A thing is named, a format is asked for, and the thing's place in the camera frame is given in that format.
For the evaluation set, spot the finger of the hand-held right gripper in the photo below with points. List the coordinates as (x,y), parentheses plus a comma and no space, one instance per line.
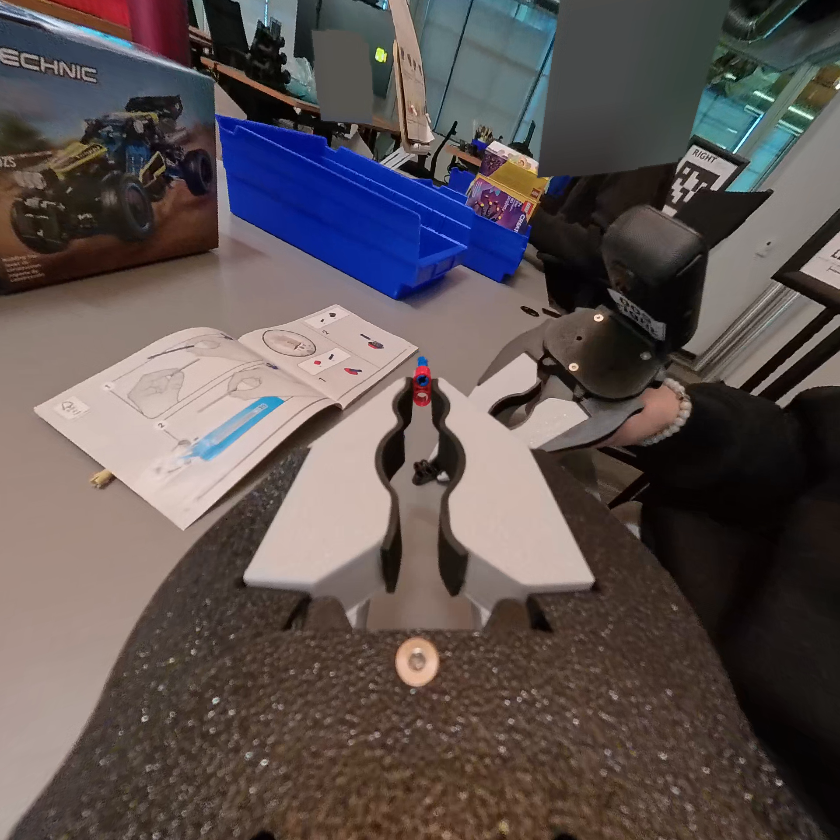
(551,423)
(508,380)

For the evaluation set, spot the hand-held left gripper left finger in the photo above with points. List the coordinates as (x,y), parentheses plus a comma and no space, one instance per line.
(315,518)

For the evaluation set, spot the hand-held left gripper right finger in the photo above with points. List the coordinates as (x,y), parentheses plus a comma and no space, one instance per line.
(518,518)

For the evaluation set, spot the red lego connector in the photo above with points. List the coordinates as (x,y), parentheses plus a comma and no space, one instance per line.
(422,394)

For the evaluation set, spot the black lego connector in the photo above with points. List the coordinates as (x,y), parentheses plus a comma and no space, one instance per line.
(423,472)

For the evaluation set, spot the person's right forearm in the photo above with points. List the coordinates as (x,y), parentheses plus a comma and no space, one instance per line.
(735,426)

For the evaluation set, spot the purple lego box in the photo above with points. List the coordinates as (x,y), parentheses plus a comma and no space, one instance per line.
(499,203)

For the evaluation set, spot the tan lego piece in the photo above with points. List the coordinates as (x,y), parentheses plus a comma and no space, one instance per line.
(102,479)

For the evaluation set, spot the lego set box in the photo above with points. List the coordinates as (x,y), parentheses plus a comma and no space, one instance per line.
(98,164)

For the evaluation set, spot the person's right hand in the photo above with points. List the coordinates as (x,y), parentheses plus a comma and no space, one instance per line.
(640,423)

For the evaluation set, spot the open instruction booklet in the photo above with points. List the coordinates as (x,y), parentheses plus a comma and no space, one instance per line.
(216,453)

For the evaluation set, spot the blue storage bin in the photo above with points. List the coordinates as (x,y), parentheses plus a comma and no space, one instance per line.
(341,216)
(499,256)

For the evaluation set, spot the black framed tag sign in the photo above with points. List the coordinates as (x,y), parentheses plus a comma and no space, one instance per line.
(705,177)
(820,262)

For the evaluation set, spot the wooden workbench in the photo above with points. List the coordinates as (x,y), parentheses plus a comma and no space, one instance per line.
(275,92)

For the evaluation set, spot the maroon cylinder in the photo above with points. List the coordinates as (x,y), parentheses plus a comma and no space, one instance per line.
(157,29)

